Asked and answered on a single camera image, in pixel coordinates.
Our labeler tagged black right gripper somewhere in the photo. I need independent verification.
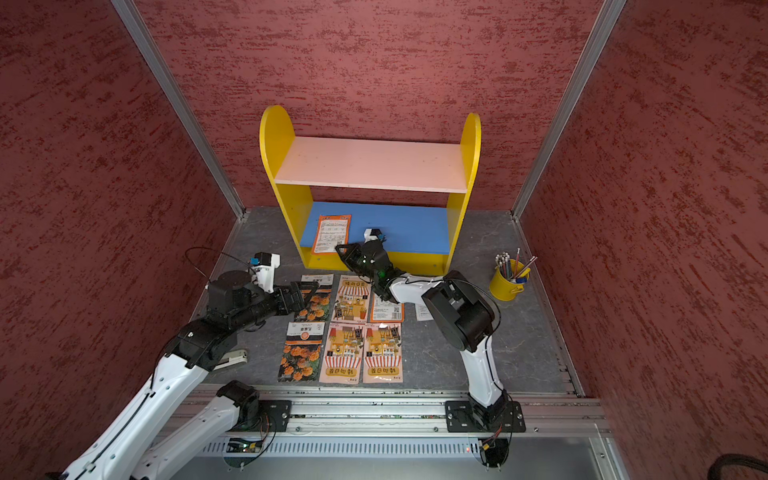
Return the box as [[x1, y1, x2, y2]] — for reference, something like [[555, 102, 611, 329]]
[[336, 242, 380, 282]]

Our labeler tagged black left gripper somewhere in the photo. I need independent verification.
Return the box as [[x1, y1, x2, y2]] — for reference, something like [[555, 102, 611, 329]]
[[231, 282, 319, 333]]

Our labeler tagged marigold seed bag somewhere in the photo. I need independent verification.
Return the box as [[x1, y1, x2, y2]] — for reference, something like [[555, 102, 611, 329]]
[[294, 274, 334, 322], [277, 322, 325, 383]]

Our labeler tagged orange bordered seed bag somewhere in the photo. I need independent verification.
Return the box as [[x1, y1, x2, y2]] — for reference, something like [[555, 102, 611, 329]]
[[311, 215, 352, 255], [369, 294, 406, 323]]

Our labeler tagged white seed bag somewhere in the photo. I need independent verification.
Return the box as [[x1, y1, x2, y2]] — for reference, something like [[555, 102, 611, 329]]
[[414, 302, 433, 321]]

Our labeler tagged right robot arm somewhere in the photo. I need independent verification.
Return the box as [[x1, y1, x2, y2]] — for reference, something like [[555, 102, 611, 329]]
[[335, 239, 526, 433]]

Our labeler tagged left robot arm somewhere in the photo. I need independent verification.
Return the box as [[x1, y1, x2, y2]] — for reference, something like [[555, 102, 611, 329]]
[[44, 270, 318, 479]]

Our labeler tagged yellow wooden shelf unit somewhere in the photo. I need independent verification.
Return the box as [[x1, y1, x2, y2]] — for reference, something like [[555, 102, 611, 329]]
[[259, 105, 482, 276]]

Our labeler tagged white grey stapler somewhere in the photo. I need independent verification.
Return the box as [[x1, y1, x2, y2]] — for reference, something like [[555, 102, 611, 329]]
[[215, 349, 248, 370]]

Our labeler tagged yellow pen holder cup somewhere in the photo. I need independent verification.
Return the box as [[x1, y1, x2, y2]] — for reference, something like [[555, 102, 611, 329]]
[[489, 249, 538, 301]]

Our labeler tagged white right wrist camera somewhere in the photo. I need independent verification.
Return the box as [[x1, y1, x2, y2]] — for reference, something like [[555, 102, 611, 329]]
[[364, 228, 386, 243]]

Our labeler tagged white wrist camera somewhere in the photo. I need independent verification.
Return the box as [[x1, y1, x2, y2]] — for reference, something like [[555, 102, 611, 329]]
[[249, 252, 280, 293], [364, 228, 386, 243]]

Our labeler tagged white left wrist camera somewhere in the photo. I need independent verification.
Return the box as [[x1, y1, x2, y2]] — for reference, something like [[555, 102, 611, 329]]
[[249, 252, 280, 293]]

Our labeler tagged aluminium corner post left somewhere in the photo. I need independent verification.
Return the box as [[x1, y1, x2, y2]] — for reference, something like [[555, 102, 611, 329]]
[[111, 0, 247, 221]]

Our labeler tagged aluminium corner post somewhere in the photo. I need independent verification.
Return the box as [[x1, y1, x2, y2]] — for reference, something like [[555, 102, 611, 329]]
[[511, 0, 626, 224], [111, 0, 247, 221]]

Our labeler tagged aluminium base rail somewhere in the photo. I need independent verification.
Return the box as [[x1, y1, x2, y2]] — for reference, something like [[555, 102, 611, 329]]
[[175, 385, 629, 479]]

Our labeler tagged aluminium corner post right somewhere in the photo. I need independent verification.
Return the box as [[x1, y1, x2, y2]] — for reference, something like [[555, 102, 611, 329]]
[[511, 0, 626, 224]]

